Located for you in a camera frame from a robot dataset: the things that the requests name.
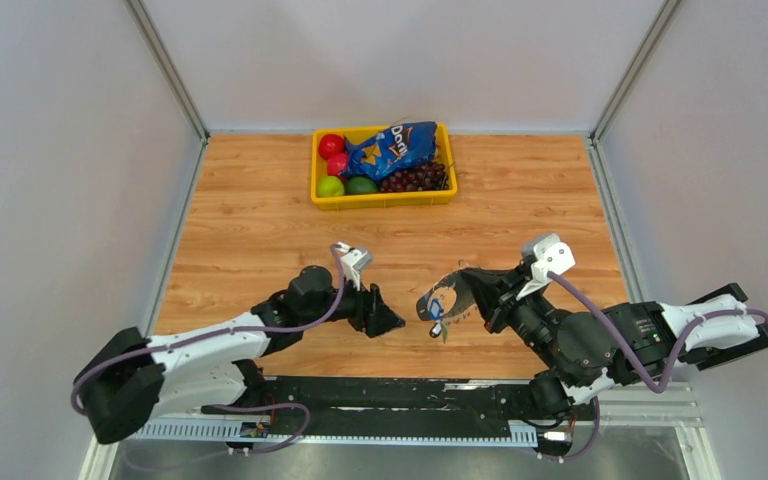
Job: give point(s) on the dark green lime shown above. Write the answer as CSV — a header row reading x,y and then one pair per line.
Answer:
x,y
361,185

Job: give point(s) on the light green apple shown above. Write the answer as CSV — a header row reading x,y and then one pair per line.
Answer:
x,y
330,186

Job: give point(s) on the blue Doritos chip bag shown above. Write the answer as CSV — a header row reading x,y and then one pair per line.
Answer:
x,y
395,148

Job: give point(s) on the slotted aluminium cable duct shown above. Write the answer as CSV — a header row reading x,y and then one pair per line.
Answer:
x,y
239,430

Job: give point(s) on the purple grape bunch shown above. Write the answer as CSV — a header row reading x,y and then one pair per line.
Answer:
x,y
430,176

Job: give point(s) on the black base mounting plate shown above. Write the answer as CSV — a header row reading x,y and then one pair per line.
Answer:
x,y
405,406

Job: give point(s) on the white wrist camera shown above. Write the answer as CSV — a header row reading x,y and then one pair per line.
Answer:
x,y
543,255
352,262

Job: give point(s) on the blue tag key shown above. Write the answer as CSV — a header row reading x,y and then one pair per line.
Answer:
x,y
435,309

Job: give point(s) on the pink red apple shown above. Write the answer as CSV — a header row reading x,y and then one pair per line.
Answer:
x,y
337,164

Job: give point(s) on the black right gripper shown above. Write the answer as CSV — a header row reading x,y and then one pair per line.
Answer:
x,y
502,287

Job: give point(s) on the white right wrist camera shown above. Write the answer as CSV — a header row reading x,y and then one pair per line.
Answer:
x,y
543,255

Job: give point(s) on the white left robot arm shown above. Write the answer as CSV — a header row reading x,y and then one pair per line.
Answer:
x,y
135,378

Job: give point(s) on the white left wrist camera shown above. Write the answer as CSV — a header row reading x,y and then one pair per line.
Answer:
x,y
352,262

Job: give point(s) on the black tag key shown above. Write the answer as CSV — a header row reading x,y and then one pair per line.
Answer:
x,y
436,330

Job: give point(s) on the yellow plastic bin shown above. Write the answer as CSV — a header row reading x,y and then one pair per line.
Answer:
x,y
356,135

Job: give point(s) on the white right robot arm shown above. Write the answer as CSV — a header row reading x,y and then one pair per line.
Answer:
x,y
595,350

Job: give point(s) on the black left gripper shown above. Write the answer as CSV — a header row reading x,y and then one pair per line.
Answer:
x,y
371,314

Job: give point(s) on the silver metal key holder plate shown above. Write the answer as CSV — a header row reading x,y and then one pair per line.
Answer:
x,y
455,297

